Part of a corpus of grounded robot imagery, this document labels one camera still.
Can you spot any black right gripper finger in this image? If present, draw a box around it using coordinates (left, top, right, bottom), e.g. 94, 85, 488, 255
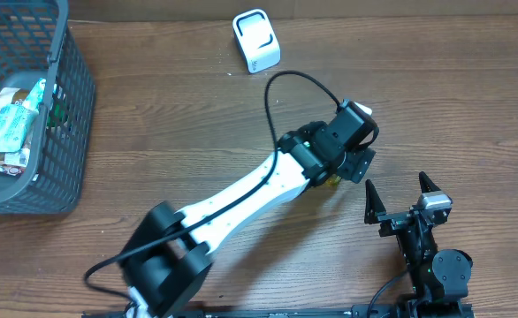
418, 171, 440, 193
364, 179, 386, 223

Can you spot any yellow Vim dish soap bottle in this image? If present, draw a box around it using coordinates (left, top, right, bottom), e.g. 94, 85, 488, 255
324, 174, 342, 188

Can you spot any green lid white jar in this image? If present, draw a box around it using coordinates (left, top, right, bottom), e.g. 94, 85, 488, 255
46, 103, 68, 128

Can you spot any colourful snack packet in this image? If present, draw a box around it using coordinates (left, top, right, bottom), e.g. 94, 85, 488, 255
0, 148, 30, 176

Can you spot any green Kleenex tissue pack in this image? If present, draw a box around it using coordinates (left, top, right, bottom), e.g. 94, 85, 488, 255
22, 78, 46, 113

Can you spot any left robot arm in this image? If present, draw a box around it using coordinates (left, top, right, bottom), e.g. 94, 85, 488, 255
118, 100, 378, 317

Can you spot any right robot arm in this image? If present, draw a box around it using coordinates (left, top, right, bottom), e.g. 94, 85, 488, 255
364, 171, 475, 318

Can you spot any white barcode scanner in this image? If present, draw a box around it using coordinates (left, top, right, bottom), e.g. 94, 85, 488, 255
232, 9, 281, 74

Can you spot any grey plastic mesh basket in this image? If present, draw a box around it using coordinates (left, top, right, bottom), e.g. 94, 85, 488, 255
0, 0, 96, 215

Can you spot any brown Pantree bag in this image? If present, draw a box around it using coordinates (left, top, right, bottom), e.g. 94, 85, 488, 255
0, 87, 29, 112

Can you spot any green wet wipes pack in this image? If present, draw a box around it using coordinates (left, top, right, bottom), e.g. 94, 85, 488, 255
0, 104, 38, 153

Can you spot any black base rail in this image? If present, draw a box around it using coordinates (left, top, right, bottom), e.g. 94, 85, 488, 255
81, 305, 476, 318

